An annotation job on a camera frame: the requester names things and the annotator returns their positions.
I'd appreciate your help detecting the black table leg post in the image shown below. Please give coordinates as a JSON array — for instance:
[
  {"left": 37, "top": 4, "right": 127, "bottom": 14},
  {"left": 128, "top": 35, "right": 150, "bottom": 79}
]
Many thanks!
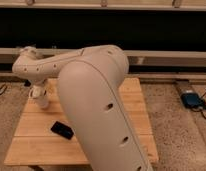
[{"left": 24, "top": 80, "right": 31, "bottom": 87}]

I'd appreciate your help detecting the blue power adapter box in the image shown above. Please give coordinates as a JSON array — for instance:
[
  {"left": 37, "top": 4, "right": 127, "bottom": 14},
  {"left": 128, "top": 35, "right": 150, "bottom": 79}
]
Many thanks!
[{"left": 181, "top": 93, "right": 202, "bottom": 108}]

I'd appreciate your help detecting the black rectangular phone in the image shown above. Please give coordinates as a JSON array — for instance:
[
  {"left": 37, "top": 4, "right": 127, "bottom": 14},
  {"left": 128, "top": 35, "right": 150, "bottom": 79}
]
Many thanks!
[{"left": 51, "top": 121, "right": 74, "bottom": 140}]

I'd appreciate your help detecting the black cable on left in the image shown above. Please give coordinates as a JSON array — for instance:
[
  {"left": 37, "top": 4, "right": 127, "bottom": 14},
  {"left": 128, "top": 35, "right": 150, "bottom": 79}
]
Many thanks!
[{"left": 0, "top": 83, "right": 8, "bottom": 98}]

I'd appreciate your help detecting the black cable on right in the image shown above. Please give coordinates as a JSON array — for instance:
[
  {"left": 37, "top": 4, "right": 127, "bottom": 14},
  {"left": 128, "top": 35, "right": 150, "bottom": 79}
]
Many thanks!
[{"left": 191, "top": 88, "right": 206, "bottom": 122}]

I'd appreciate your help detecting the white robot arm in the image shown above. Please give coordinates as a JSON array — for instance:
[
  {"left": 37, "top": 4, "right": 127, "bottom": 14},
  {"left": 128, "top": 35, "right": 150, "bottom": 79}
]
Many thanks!
[{"left": 12, "top": 45, "right": 153, "bottom": 171}]

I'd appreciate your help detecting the black cable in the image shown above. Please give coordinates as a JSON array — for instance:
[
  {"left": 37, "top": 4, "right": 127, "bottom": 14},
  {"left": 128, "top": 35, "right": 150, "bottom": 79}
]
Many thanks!
[
  {"left": 191, "top": 88, "right": 206, "bottom": 122},
  {"left": 0, "top": 83, "right": 8, "bottom": 98}
]

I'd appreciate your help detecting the wooden table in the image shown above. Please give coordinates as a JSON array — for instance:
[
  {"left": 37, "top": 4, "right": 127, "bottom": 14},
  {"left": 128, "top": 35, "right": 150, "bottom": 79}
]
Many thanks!
[{"left": 4, "top": 78, "right": 159, "bottom": 166}]

